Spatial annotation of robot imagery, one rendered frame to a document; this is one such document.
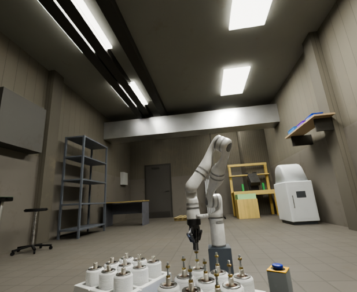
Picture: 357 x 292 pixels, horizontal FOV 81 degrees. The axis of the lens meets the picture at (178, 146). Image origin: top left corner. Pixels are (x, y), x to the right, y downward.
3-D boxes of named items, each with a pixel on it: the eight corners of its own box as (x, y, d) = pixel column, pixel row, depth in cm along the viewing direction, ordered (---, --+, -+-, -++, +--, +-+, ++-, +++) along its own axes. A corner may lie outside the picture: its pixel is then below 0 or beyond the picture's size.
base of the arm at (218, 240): (211, 244, 139) (209, 218, 144) (225, 244, 138) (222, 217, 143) (212, 248, 131) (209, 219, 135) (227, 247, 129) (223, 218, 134)
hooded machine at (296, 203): (322, 224, 404) (308, 160, 436) (291, 225, 411) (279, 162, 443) (306, 220, 472) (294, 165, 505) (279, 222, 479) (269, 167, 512)
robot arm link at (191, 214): (201, 219, 106) (199, 206, 108) (183, 219, 113) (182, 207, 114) (209, 217, 113) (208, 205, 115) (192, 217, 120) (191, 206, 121)
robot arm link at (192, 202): (186, 208, 121) (186, 209, 112) (184, 182, 125) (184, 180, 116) (198, 208, 121) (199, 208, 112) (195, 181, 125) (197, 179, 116)
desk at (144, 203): (111, 225, 649) (111, 202, 666) (150, 223, 634) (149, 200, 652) (101, 227, 588) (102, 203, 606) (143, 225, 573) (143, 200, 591)
